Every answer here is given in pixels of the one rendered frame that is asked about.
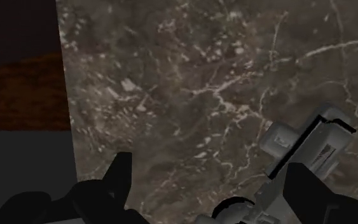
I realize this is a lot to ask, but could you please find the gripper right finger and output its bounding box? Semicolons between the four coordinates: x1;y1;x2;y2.
282;162;358;224

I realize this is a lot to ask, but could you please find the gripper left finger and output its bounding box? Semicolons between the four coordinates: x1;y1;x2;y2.
0;151;150;224

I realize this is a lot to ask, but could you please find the grey boxy device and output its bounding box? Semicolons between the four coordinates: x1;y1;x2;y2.
194;104;357;224

